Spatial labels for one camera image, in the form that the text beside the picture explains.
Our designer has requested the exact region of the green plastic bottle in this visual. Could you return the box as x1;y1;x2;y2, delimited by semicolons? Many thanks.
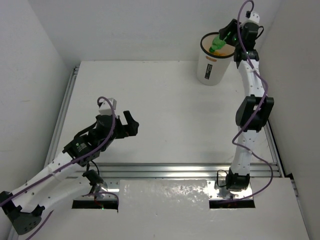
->
209;34;227;54

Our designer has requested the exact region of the orange bottle brown cap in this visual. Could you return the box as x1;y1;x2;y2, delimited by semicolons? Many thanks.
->
212;50;228;57

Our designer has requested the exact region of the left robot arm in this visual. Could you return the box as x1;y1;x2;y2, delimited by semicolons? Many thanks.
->
0;110;139;236

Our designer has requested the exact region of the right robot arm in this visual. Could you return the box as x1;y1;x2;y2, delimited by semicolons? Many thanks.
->
219;19;275;191

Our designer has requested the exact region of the white bin black rim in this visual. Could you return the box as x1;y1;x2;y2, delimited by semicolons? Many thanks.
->
196;32;235;86

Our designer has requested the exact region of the white foam cover plate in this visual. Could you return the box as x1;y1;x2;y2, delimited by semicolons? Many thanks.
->
119;179;209;213

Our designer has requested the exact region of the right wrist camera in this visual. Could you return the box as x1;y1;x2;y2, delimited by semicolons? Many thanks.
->
245;10;260;25

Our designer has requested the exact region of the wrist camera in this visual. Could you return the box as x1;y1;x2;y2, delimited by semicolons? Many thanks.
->
97;97;117;116
245;10;260;25

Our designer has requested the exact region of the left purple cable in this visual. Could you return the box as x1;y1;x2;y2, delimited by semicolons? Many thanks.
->
0;96;117;240

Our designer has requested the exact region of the purple cable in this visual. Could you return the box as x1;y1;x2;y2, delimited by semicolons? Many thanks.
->
231;0;274;201
0;96;117;240

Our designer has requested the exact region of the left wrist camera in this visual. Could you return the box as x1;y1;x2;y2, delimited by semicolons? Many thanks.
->
97;97;117;116

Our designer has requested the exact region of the left side rail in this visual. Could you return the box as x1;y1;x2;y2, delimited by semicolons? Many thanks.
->
48;65;80;154

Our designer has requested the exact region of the aluminium table edge rail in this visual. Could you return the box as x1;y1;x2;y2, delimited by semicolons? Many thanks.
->
67;162;283;179

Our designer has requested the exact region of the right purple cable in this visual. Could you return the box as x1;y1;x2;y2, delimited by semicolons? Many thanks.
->
231;0;274;201

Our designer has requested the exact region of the black cable loop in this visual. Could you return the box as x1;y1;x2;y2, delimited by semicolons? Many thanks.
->
216;169;230;188

